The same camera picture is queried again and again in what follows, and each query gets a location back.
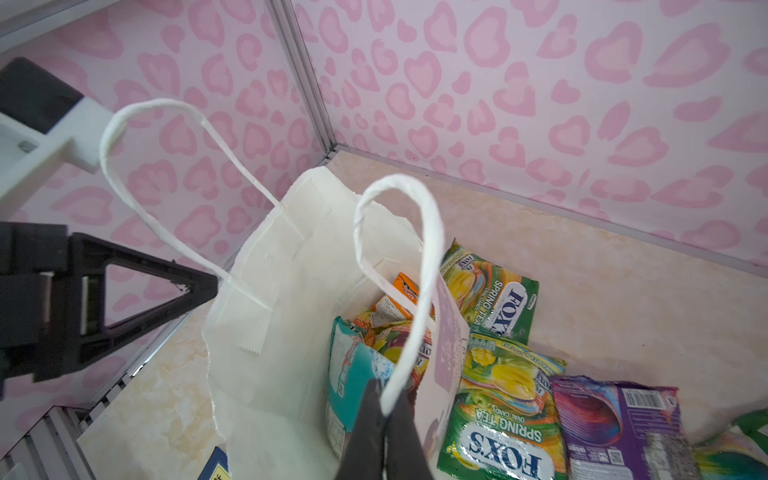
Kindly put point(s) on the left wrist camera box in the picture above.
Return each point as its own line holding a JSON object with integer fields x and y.
{"x": 45, "y": 123}

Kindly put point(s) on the orange Fox's candy packet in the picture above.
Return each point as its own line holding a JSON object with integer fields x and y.
{"x": 387, "y": 310}

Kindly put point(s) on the white printed paper bag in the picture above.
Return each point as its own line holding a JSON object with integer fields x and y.
{"x": 323, "y": 252}

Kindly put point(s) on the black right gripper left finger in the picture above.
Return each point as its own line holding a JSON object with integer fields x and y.
{"x": 364, "y": 456}

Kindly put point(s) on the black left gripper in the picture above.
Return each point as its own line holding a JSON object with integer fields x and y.
{"x": 69, "y": 300}

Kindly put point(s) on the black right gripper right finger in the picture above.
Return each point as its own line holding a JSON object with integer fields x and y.
{"x": 404, "y": 458}

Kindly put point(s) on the green Fox's spring tea packet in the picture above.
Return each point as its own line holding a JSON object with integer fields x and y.
{"x": 503, "y": 423}

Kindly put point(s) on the purple candy packet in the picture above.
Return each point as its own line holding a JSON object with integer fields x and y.
{"x": 622, "y": 430}

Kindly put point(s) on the teal white snack packet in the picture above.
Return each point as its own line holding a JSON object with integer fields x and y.
{"x": 352, "y": 364}

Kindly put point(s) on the green white snack packet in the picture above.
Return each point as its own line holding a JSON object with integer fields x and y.
{"x": 738, "y": 452}

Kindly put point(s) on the dark blue booklet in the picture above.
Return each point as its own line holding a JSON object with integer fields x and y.
{"x": 216, "y": 468}

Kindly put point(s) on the green Fox's packet near bag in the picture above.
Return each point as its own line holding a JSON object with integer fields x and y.
{"x": 490, "y": 297}

